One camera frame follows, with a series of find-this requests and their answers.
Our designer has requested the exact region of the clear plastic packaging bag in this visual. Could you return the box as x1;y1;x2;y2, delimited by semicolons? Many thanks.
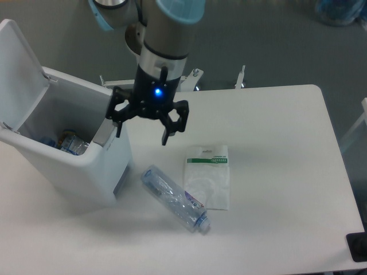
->
183;145;231;210

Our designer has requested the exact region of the clear plastic water bottle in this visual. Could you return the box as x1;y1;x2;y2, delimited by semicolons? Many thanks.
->
140;165;211;234

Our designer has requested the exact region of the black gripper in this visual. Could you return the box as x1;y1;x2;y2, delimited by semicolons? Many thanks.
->
106;66;189;146

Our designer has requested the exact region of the white push-button trash can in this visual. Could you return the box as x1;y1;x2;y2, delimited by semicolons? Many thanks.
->
1;19;132;206

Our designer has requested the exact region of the white table clamp bracket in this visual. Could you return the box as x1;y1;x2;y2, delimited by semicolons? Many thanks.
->
235;65;246;89

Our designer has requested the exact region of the black device at table edge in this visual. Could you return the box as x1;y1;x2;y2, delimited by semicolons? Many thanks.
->
346;232;366;262

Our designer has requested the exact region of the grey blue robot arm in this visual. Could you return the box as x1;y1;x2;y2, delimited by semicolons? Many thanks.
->
88;1;205;145

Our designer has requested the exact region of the crushed bottle inside bin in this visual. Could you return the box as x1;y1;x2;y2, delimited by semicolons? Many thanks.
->
39;129;89;156

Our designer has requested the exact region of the blue plastic bag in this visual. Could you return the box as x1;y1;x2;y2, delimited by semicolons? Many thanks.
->
315;0;366;26

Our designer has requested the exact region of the white frame at right edge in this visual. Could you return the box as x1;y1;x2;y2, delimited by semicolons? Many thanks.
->
339;98;366;154

